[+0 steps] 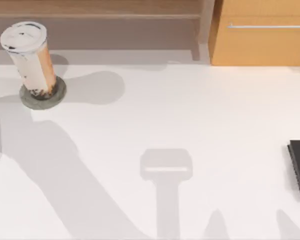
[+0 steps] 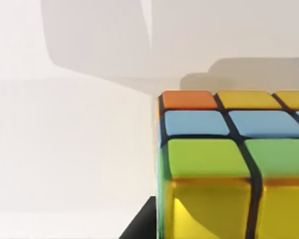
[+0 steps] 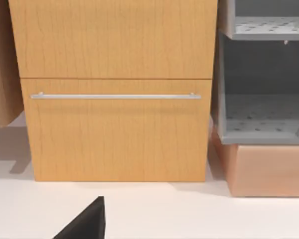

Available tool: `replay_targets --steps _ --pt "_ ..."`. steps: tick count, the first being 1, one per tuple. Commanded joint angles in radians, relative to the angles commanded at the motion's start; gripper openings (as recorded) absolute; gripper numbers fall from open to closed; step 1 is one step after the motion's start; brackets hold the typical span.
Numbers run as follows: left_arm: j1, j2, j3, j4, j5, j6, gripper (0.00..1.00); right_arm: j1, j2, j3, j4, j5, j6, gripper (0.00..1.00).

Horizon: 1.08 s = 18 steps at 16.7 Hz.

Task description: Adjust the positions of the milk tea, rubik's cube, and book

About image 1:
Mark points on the white and brown drink cup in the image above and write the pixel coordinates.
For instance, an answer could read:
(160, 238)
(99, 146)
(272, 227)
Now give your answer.
(31, 62)

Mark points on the wooden cupboard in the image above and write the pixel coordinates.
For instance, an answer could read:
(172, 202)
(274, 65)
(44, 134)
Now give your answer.
(260, 47)

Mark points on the round grey coaster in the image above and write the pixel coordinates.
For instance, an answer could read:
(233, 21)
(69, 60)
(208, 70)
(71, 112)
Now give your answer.
(57, 96)

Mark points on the open wooden shelf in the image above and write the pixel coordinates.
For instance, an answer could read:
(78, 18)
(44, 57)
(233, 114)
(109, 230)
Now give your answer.
(102, 27)

